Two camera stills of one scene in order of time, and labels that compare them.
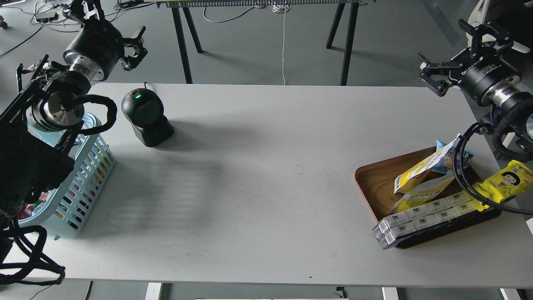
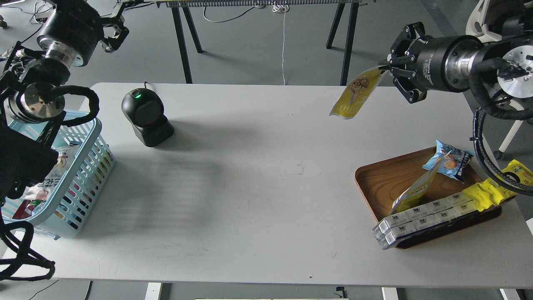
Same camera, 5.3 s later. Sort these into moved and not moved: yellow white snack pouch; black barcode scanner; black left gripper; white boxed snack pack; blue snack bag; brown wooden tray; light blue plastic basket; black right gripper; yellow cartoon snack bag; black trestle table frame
Moved: yellow white snack pouch; black left gripper; black right gripper
Not moved: white boxed snack pack; light blue plastic basket; yellow cartoon snack bag; black barcode scanner; black trestle table frame; brown wooden tray; blue snack bag
